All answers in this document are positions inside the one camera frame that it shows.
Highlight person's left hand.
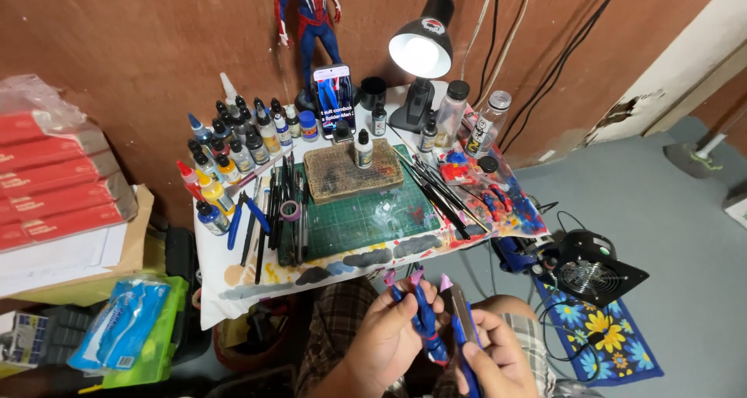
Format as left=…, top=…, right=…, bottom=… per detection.
left=340, top=278, right=447, bottom=394

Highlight person's right hand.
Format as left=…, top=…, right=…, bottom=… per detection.
left=455, top=307, right=540, bottom=398

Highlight blue figure arm pink tip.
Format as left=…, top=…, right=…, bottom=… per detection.
left=439, top=274, right=485, bottom=398

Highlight blue figure legs pink feet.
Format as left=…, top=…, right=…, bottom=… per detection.
left=382, top=268, right=450, bottom=367

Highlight grey sanding stick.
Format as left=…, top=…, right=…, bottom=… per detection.
left=448, top=282, right=479, bottom=352

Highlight blue floral mat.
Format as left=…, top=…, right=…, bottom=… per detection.
left=533, top=274, right=665, bottom=387

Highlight blue airbrush compressor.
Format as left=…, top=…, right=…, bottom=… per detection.
left=492, top=233, right=560, bottom=277

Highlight red bucket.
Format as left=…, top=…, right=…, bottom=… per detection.
left=212, top=296, right=305, bottom=373

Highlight green cutting mat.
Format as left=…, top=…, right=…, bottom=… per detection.
left=277, top=146, right=442, bottom=268

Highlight black square extractor fan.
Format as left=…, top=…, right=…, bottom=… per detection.
left=551, top=228, right=651, bottom=309

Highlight bunch of thin paintbrushes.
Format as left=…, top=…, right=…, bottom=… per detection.
left=388, top=126, right=492, bottom=242

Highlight red and blue figure limbs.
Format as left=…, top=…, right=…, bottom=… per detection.
left=481, top=184, right=516, bottom=223

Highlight row of black hobby tools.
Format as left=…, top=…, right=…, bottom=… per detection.
left=240, top=155, right=310, bottom=286

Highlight brown stained sponge block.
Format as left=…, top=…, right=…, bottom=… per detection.
left=303, top=138, right=406, bottom=206

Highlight paint stained white table cover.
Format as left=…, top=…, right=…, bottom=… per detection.
left=192, top=82, right=551, bottom=332

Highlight white dropper bottle black cap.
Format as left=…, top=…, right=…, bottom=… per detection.
left=354, top=128, right=374, bottom=170

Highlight blue paint squeeze bottle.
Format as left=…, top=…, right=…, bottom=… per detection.
left=195, top=200, right=231, bottom=237

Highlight green plastic case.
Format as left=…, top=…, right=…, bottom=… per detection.
left=78, top=275, right=191, bottom=394

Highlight yellow paint squeeze bottle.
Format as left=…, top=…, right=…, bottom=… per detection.
left=195, top=170, right=236, bottom=217

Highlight small jar with blue lid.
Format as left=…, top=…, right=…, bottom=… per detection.
left=298, top=110, right=321, bottom=143

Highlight clear bottle with black cap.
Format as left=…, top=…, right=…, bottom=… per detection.
left=434, top=80, right=471, bottom=149

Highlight clear bottle with printed label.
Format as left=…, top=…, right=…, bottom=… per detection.
left=464, top=90, right=512, bottom=159

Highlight group of paint dropper bottles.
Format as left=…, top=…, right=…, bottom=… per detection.
left=187, top=71, right=302, bottom=186

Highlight black smartphone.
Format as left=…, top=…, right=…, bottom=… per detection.
left=312, top=64, right=357, bottom=140

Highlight red tipped squeeze bottle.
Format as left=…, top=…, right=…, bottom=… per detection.
left=176, top=160, right=203, bottom=204

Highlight black cup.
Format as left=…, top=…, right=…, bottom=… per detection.
left=359, top=76, right=388, bottom=112

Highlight blue wet wipes packet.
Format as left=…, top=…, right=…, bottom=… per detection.
left=67, top=275, right=172, bottom=373

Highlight grey stand base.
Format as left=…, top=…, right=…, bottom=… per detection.
left=662, top=103, right=747, bottom=181

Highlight black desk lamp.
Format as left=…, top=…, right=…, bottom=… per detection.
left=388, top=0, right=455, bottom=134

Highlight pile of paper and envelopes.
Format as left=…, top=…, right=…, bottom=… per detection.
left=0, top=184, right=156, bottom=307

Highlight red and blue hero statue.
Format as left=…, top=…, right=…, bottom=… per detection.
left=274, top=0, right=360, bottom=116

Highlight printed cardboard box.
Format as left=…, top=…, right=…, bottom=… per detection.
left=0, top=310, right=51, bottom=371

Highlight stack of red boxes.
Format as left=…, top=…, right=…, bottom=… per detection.
left=0, top=109, right=140, bottom=253

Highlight clear plastic bag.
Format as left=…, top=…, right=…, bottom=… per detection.
left=0, top=74, right=89, bottom=137

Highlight black floor cable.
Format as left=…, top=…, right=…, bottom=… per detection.
left=528, top=201, right=603, bottom=382

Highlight blue handled pliers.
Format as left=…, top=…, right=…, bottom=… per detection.
left=227, top=191, right=273, bottom=252

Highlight black wall cables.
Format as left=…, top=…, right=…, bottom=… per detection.
left=472, top=0, right=632, bottom=154

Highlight white wall cables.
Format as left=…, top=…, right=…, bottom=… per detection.
left=460, top=0, right=539, bottom=112

